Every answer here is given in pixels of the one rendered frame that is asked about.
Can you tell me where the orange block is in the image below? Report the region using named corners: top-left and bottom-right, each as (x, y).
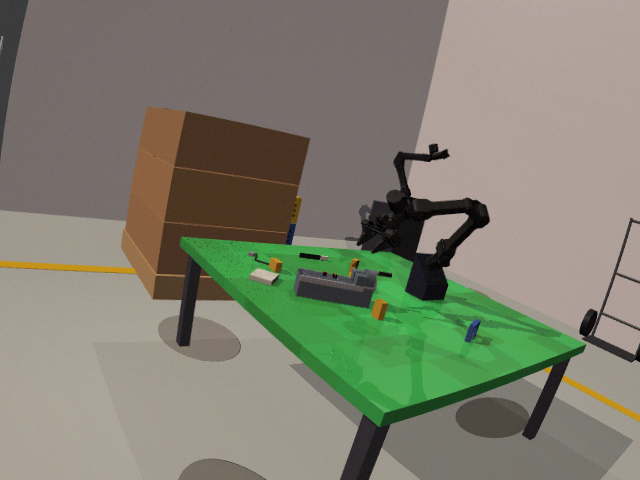
top-left (371, 299), bottom-right (389, 320)
top-left (349, 258), bottom-right (360, 273)
top-left (269, 258), bottom-right (283, 273)

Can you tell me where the beige flat rectangular block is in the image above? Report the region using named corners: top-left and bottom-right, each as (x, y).
top-left (249, 268), bottom-right (279, 286)

